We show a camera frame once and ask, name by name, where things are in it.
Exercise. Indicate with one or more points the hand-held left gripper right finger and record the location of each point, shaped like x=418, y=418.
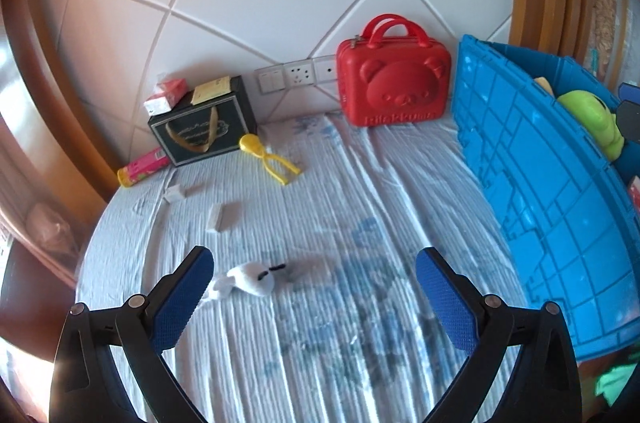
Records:
x=447, y=298

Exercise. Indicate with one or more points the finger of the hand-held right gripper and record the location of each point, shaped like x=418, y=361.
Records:
x=631, y=92
x=629, y=115

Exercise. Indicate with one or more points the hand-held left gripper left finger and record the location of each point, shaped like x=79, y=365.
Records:
x=182, y=298

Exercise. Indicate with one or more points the green frog plush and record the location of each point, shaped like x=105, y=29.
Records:
x=592, y=118

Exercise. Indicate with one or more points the white dog plush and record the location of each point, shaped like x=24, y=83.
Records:
x=250, y=280

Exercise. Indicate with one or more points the yellow duck plush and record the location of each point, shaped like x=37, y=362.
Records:
x=544, y=85

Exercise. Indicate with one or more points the blue plastic crate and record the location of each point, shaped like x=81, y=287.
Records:
x=540, y=203

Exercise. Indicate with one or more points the flat white box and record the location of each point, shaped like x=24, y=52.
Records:
x=218, y=218

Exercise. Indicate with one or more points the small white box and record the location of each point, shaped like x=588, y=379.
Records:
x=175, y=193

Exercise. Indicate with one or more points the pink cylindrical can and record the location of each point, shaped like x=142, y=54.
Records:
x=142, y=168

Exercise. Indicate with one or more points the light blue bed sheet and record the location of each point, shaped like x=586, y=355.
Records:
x=340, y=213

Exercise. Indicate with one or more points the clear plastic bag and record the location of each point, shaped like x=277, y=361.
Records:
x=52, y=228

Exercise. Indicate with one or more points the dark wooden nightstand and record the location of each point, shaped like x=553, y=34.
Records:
x=30, y=288

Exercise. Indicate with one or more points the black gift bag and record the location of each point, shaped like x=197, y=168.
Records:
x=200, y=138

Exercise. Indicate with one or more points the yellow plastic tongs toy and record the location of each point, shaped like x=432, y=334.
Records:
x=250, y=144

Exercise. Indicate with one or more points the bright green cloth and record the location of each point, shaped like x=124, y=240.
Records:
x=617, y=385

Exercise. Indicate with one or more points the pink tissue pack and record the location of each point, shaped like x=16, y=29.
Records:
x=165, y=95

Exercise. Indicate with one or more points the yellow card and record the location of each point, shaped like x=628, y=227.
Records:
x=212, y=89

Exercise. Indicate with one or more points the red bear suitcase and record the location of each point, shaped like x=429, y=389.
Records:
x=395, y=83

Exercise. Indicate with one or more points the wall light switch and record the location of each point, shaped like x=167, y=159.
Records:
x=271, y=80

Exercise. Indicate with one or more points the white wall socket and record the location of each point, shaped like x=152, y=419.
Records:
x=326, y=69
x=300, y=74

